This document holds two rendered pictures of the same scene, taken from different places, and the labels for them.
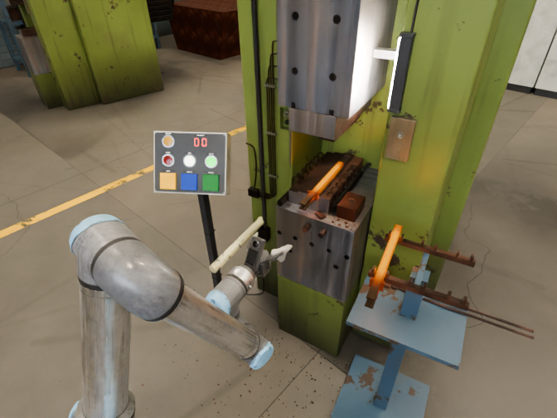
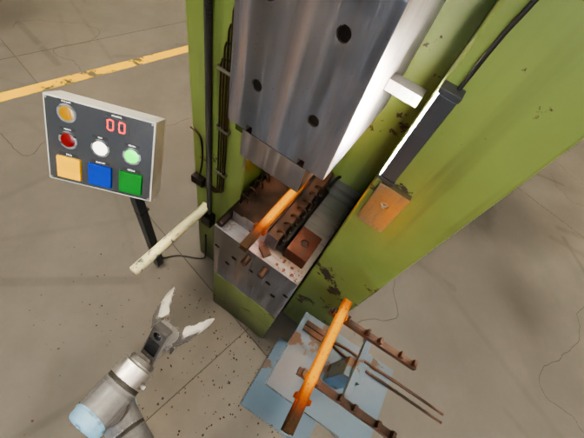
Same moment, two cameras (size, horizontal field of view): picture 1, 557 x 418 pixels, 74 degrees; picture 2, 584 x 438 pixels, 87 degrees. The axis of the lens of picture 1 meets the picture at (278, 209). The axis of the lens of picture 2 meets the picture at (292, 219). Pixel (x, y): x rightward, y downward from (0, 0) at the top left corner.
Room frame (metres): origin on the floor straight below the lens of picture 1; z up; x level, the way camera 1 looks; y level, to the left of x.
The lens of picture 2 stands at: (0.77, -0.08, 1.92)
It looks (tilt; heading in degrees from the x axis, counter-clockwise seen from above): 55 degrees down; 343
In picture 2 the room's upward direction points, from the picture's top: 23 degrees clockwise
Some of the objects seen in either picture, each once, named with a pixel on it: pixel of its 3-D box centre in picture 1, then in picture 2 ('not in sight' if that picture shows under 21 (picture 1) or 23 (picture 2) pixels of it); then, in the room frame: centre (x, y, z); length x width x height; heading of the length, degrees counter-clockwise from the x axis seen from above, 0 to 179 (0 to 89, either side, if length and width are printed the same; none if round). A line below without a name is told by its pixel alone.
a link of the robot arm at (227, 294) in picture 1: (225, 298); (103, 404); (0.78, 0.18, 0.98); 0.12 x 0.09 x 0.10; 149
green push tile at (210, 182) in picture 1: (210, 182); (130, 182); (1.42, 0.30, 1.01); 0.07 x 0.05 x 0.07; 84
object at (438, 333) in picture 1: (408, 313); (332, 376); (0.90, -0.49, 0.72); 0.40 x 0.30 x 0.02; 61
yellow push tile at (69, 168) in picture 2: (168, 181); (69, 168); (1.44, 0.50, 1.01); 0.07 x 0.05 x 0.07; 84
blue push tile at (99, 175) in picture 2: (189, 182); (101, 175); (1.43, 0.40, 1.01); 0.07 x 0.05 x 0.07; 84
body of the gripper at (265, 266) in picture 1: (254, 265); (158, 344); (0.92, 0.09, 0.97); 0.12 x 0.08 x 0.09; 149
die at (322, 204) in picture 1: (327, 177); (286, 195); (1.52, -0.24, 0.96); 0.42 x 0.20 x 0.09; 149
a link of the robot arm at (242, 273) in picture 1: (241, 279); (134, 372); (0.85, 0.13, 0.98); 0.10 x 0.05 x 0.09; 59
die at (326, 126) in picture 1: (333, 105); (309, 124); (1.52, -0.24, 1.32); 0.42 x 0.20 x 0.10; 149
